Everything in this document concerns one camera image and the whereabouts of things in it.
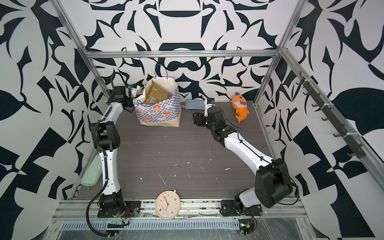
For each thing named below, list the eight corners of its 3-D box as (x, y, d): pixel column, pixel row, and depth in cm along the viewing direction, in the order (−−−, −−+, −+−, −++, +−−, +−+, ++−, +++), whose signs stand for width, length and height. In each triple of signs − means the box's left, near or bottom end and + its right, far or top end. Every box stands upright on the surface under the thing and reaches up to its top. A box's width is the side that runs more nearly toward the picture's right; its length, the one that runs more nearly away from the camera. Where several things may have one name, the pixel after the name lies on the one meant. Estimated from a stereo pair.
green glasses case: (85, 186, 83) (80, 183, 80) (97, 158, 94) (93, 154, 90) (98, 186, 83) (94, 183, 80) (108, 158, 94) (105, 154, 90)
